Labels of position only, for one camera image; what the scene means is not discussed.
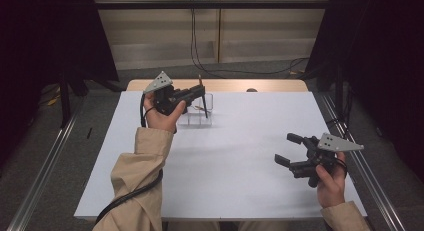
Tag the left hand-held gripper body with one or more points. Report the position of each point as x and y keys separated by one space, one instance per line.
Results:
x=166 y=99

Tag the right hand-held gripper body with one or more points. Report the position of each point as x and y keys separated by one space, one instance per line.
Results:
x=316 y=156

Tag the aluminium floor rail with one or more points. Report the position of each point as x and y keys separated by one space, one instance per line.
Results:
x=383 y=204
x=43 y=177

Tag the person's right hand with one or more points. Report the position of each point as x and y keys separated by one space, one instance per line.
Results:
x=331 y=189

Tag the yellow floor object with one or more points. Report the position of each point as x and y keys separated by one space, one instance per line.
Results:
x=53 y=100

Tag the white table board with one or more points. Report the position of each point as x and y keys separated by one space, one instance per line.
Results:
x=233 y=177

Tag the black metal stand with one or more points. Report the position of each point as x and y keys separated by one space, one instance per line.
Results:
x=65 y=101
x=339 y=91

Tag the wooden table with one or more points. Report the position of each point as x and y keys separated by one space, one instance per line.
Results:
x=233 y=85

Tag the person's left hand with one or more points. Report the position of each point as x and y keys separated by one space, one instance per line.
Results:
x=161 y=121

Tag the clear plastic organizer box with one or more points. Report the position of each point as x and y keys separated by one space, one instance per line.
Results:
x=200 y=121

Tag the black horizontal metal bar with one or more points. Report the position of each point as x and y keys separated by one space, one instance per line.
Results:
x=213 y=5

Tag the black curtain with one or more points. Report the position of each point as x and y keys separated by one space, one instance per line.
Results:
x=43 y=41
x=383 y=57

